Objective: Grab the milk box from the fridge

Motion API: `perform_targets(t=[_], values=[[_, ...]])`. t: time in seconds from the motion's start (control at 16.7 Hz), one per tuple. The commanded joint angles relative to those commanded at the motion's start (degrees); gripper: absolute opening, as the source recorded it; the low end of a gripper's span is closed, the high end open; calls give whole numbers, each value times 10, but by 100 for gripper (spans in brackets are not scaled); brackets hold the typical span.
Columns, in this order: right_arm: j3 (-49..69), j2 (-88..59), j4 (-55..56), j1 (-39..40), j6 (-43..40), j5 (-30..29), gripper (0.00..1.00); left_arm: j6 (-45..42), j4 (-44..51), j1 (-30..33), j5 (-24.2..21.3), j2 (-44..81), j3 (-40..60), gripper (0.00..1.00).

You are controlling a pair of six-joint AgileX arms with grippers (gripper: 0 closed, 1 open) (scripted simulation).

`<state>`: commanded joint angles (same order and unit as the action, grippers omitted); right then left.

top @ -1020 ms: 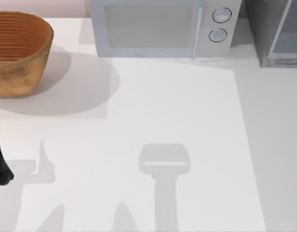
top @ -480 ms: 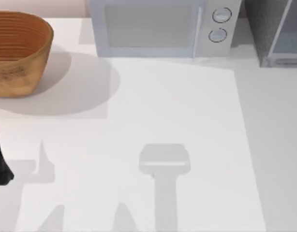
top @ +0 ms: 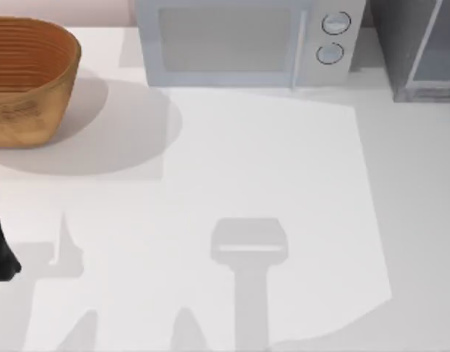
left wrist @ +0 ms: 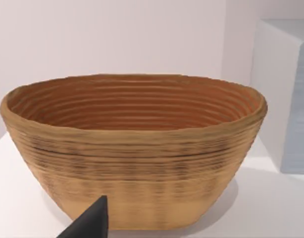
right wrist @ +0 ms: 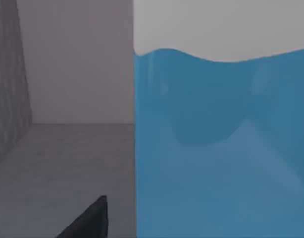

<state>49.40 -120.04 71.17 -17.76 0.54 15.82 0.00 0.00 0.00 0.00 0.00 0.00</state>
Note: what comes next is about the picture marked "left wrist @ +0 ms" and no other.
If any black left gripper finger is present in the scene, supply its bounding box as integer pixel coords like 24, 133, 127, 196
56, 195, 109, 238

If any brown woven basket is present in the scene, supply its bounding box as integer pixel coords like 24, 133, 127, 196
0, 73, 268, 231

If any pale grey cabinet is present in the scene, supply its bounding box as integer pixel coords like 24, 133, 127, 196
243, 19, 304, 175

